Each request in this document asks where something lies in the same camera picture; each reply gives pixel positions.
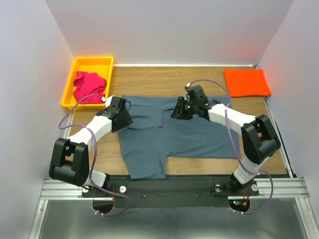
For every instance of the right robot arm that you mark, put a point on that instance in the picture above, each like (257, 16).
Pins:
(260, 140)

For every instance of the folded orange t-shirt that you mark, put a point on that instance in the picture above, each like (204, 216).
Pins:
(246, 83)

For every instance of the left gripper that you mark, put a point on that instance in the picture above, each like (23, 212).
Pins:
(122, 118)

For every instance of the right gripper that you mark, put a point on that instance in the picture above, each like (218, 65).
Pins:
(180, 109)

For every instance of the yellow plastic bin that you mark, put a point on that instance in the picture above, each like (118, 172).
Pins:
(101, 65)

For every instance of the grey-blue t-shirt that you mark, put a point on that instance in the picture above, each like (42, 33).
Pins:
(153, 136)

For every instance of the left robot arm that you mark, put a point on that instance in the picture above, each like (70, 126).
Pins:
(73, 158)

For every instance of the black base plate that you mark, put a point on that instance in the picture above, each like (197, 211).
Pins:
(178, 191)

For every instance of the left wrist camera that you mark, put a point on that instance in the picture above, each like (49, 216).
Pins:
(107, 101)

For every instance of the magenta t-shirt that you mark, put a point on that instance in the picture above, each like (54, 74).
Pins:
(89, 84)

